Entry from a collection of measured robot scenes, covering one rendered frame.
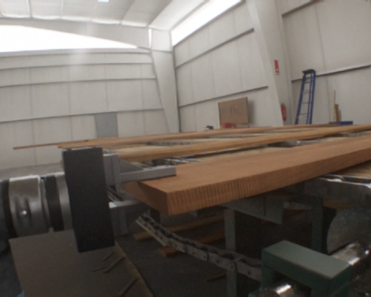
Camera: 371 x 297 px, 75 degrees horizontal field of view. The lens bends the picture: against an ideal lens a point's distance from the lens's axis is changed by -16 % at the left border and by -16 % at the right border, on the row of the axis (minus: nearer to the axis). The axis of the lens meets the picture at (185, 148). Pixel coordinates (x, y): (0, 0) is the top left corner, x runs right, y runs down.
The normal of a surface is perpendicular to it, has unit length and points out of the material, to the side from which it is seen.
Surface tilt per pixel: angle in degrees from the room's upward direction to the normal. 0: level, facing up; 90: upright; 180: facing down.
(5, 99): 87
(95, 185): 90
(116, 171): 90
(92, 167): 90
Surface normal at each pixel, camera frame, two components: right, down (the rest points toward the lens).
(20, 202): 0.47, 0.02
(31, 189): 0.29, -0.64
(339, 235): -0.89, 0.11
